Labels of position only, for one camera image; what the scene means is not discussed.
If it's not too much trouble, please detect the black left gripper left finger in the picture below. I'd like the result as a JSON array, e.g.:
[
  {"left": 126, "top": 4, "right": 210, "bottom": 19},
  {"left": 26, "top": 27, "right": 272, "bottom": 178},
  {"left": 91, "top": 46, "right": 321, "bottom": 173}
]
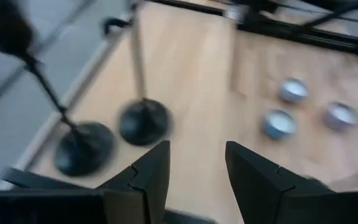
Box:
[{"left": 96, "top": 140, "right": 171, "bottom": 224}]

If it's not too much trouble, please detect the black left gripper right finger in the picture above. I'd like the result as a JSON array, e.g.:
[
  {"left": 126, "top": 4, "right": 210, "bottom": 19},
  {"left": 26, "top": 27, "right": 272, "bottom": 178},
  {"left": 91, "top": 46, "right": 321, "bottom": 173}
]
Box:
[{"left": 225, "top": 141, "right": 358, "bottom": 224}]

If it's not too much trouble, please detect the tall black candlestick holder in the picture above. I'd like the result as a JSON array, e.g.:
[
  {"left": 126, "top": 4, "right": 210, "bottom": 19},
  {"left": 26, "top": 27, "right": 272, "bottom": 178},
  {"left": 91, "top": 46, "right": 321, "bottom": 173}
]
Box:
[{"left": 118, "top": 0, "right": 173, "bottom": 147}]

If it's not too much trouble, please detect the medium black candlestick holder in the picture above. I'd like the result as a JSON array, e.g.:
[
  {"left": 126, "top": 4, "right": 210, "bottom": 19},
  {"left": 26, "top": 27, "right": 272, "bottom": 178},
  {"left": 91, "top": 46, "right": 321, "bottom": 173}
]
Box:
[{"left": 0, "top": 0, "right": 115, "bottom": 177}]

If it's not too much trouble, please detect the white blue patterned candle tin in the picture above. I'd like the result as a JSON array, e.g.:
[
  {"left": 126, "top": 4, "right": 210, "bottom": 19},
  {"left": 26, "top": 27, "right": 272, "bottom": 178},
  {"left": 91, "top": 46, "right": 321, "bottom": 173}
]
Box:
[{"left": 278, "top": 77, "right": 309, "bottom": 103}]

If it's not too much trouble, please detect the black aluminium table frame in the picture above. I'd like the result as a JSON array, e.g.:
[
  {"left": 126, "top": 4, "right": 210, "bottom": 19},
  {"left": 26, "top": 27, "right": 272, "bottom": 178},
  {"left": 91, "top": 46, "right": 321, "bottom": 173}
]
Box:
[{"left": 149, "top": 0, "right": 358, "bottom": 58}]

